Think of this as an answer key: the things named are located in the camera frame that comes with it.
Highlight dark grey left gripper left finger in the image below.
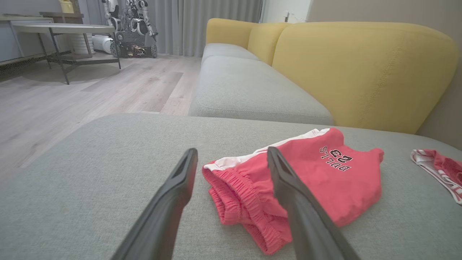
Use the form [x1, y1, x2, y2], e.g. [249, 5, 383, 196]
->
[110, 148, 199, 260]

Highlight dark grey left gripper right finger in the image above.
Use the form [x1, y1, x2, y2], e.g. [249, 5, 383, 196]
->
[267, 146, 362, 260]

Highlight red basketball shorts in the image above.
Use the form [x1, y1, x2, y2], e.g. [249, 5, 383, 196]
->
[202, 127, 384, 255]

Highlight red white basketball jersey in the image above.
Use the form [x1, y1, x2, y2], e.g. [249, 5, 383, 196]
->
[410, 148, 462, 206]

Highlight yellow and grey sofa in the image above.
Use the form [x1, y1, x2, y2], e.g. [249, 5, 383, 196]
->
[0, 113, 462, 260]

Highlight grey sofa seat cushion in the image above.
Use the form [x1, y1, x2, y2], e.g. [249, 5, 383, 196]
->
[188, 56, 335, 126]
[201, 43, 260, 65]

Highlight yellow sofa backrest cushion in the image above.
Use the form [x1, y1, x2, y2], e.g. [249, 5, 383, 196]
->
[247, 22, 289, 66]
[271, 21, 459, 135]
[205, 18, 258, 50]

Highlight white cylinder appliance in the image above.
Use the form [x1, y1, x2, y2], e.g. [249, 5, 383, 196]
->
[92, 34, 116, 55]

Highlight white wheeled background robot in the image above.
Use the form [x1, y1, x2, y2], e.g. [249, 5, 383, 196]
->
[101, 0, 160, 59]

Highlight white ribbed stool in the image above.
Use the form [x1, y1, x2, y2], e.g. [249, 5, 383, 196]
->
[70, 33, 95, 56]

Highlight grey curtain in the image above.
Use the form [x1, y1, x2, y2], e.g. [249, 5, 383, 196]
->
[146, 0, 264, 57]

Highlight white table with black legs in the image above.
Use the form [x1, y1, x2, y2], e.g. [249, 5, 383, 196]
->
[12, 23, 122, 86]

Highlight pale green TV cabinet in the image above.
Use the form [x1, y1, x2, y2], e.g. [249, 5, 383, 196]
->
[0, 14, 55, 68]

